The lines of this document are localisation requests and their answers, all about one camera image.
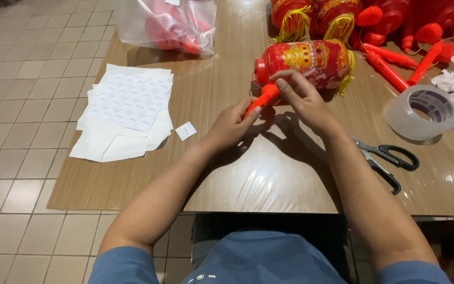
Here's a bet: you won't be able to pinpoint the person's left hand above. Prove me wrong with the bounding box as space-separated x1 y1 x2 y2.
205 96 263 153

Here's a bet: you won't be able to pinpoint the person's right hand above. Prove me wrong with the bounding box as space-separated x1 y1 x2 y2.
270 69 343 137

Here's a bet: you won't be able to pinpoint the red printed lantern with tassels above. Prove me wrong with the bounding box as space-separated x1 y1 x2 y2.
253 39 356 98

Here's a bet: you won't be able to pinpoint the red lantern handle stick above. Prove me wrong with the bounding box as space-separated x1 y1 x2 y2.
407 39 445 86
243 83 281 120
364 50 410 94
359 42 419 68

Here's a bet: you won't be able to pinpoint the small white sticker piece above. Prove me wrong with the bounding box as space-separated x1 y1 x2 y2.
175 121 198 142

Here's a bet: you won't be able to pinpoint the clear plastic bag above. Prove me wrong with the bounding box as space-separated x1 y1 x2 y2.
185 112 340 214

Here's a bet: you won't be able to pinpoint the red lantern with yellow fringe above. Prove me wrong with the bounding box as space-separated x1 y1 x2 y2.
314 0 364 45
270 0 313 43

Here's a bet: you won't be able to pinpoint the clear packing tape roll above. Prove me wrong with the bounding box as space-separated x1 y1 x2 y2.
386 84 454 142

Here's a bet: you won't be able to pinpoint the pile of white sticker sheets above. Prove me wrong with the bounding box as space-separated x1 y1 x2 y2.
69 63 175 163

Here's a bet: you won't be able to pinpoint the clear bag of red parts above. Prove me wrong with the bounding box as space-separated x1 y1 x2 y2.
111 0 217 56

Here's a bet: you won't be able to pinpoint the heap of red lantern parts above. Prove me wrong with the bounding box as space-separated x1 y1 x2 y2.
349 0 454 64

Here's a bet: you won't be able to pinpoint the person's blue shirt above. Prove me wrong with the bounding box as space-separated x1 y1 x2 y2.
88 230 453 284

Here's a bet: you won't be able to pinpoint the black handled scissors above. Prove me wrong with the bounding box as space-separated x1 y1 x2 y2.
349 134 420 196

